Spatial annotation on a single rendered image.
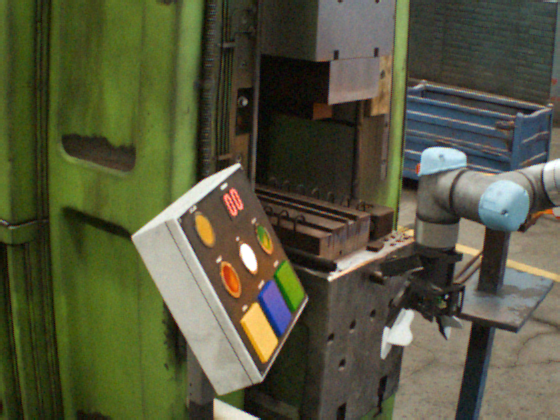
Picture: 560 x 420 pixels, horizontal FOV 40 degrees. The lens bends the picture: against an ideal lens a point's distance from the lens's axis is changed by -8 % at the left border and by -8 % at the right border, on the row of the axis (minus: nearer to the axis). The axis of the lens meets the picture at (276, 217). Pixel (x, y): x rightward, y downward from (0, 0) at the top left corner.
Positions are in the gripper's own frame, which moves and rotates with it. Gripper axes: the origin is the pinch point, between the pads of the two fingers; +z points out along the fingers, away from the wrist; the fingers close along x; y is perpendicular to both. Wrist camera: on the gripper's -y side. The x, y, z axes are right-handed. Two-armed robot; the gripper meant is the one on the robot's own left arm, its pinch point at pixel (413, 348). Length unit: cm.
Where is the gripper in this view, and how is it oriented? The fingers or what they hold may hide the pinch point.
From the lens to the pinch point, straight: 143.1
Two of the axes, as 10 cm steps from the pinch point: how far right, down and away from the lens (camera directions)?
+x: 8.5, -1.2, 5.2
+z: -0.4, 9.5, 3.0
